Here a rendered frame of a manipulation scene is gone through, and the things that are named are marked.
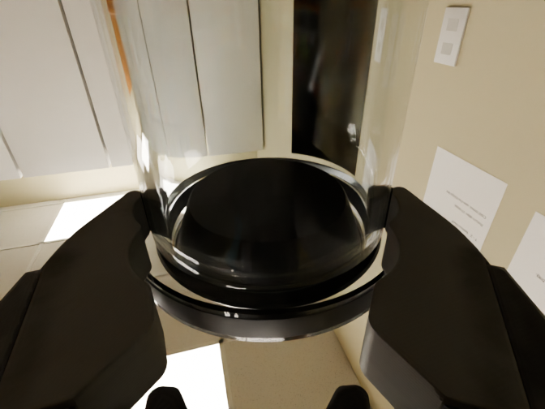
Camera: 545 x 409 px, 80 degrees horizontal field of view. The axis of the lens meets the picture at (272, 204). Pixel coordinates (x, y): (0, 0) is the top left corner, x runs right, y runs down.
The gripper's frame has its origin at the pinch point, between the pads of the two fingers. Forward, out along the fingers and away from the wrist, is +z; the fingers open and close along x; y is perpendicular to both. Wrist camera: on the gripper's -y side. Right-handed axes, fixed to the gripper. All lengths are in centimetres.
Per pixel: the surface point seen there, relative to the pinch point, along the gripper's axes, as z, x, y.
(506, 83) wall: 55, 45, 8
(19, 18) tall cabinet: 216, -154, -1
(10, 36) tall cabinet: 214, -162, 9
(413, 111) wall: 79, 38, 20
